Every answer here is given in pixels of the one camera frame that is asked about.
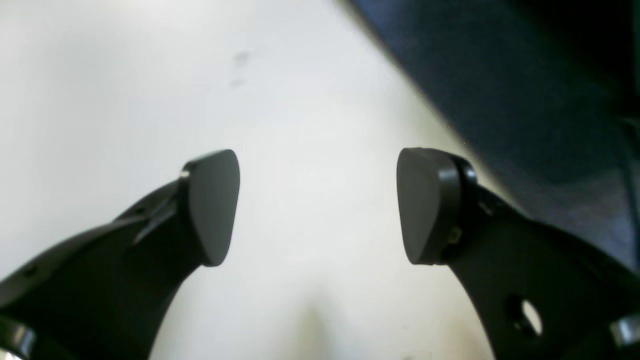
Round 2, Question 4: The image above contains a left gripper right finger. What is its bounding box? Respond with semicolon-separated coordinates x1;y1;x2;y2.
396;147;639;360

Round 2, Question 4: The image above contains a navy blue T-shirt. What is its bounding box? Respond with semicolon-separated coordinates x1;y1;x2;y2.
349;0;639;272

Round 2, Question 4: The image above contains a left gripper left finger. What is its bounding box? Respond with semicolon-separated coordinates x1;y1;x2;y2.
1;149;241;360

